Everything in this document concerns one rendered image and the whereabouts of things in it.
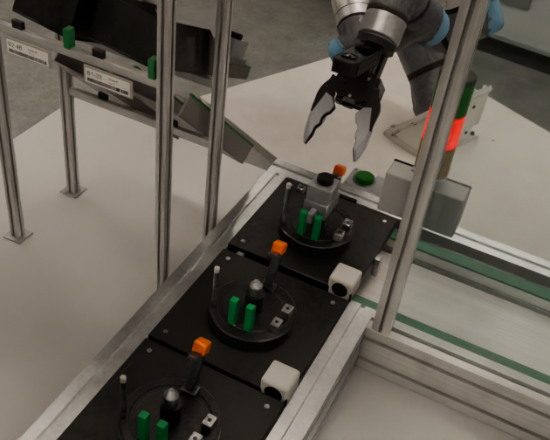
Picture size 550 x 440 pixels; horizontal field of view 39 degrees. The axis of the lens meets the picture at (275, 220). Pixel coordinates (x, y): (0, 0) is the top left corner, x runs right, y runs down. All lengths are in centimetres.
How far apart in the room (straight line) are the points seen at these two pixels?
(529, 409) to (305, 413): 37
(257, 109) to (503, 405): 101
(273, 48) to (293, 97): 214
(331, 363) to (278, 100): 95
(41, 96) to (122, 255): 222
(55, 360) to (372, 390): 53
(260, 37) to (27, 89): 128
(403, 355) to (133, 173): 74
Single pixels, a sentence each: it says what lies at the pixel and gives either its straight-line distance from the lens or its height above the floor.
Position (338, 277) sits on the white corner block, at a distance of 132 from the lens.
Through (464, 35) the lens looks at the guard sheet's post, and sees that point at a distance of 100.
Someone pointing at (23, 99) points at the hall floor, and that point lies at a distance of 367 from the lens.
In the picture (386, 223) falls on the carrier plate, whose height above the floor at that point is 97.
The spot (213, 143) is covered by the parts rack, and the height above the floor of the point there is 111.
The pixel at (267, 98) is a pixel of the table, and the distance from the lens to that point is 203.
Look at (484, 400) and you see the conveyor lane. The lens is 132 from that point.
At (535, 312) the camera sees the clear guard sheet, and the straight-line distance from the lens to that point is 119.
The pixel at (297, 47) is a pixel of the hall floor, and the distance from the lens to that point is 422.
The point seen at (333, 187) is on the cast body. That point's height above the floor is 108.
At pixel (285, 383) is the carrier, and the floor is 99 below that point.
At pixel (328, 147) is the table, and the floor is 86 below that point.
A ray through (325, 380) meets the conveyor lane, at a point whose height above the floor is 96.
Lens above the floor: 188
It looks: 39 degrees down
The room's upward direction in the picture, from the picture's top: 8 degrees clockwise
